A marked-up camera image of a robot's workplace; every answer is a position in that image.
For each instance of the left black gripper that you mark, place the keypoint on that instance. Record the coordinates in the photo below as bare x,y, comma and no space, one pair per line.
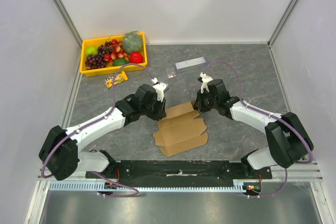
160,113

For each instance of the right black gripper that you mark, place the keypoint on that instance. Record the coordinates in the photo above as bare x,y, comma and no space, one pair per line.
200,103

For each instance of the brown cardboard box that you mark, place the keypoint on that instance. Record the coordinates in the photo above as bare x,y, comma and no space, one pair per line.
181,130

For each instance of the small clear plastic bag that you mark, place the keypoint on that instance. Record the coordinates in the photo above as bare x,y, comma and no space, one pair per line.
170,72

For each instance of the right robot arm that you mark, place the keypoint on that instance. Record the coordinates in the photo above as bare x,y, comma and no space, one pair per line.
287,139

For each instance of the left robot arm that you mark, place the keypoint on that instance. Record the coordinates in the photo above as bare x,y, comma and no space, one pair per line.
62,151

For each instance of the grey slim carton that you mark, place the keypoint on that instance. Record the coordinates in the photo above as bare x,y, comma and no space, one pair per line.
190,63

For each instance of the yellow candy packet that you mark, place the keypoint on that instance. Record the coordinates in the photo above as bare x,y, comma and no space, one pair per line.
120,77

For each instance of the red apple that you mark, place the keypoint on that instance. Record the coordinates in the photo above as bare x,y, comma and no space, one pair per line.
136,57

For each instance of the green avocado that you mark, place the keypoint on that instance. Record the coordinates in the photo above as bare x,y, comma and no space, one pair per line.
120,62

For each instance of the red cherry cluster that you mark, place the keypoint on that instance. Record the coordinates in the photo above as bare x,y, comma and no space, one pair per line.
112,50

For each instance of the green netted melon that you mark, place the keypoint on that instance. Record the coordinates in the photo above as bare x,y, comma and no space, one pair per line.
132,42

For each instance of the dark purple grape bunch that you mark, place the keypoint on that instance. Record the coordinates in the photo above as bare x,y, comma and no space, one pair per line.
95,62

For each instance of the green apple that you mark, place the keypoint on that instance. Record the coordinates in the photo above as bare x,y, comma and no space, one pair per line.
91,51

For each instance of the yellow plastic bin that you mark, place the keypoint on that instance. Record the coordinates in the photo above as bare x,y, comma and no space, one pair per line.
109,69

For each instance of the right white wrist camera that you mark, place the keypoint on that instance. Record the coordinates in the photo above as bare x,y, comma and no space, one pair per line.
204,79

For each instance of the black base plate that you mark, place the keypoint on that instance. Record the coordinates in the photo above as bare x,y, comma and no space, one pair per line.
138,169

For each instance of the slotted cable duct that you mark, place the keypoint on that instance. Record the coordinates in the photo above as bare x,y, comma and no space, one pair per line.
102,186

